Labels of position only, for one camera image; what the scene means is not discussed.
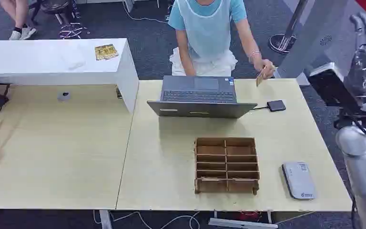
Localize person's left hand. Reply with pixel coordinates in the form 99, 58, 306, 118
253, 58, 277, 80

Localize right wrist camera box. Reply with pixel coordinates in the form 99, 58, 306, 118
307, 62, 365, 115

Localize grey laptop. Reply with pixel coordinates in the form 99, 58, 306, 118
147, 75, 258, 119

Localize gold marbled card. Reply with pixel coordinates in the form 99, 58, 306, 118
255, 65, 268, 87

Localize white floor cable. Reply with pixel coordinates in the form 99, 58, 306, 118
121, 0, 171, 25

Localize standing person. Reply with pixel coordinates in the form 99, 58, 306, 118
0, 0, 38, 41

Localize wooden card sorting box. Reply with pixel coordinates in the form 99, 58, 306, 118
193, 136, 261, 196

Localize small grey round puck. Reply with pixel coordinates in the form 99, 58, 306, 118
57, 91, 72, 103

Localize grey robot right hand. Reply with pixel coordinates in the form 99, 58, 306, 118
343, 12, 366, 97

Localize seated person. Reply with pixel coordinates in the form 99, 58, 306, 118
168, 0, 277, 80

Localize metal stanchion post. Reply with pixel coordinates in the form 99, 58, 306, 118
268, 0, 309, 55

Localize grey partition panel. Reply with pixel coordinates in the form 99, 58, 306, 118
274, 0, 366, 87

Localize black stool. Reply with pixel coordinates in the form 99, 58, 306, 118
28, 0, 91, 40

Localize flat grey card reader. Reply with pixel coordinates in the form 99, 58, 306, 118
281, 161, 317, 201

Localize white desk foot bar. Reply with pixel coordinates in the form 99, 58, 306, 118
208, 218, 279, 229

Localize small black drive box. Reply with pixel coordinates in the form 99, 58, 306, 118
266, 100, 287, 113

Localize white desk leg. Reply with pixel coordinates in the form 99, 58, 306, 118
99, 209, 113, 229

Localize white cable under desk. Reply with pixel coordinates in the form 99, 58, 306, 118
92, 210, 201, 229

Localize white raised shelf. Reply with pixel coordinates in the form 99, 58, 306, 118
0, 38, 140, 114

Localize stack of gold cards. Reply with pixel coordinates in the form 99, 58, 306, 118
94, 43, 120, 61

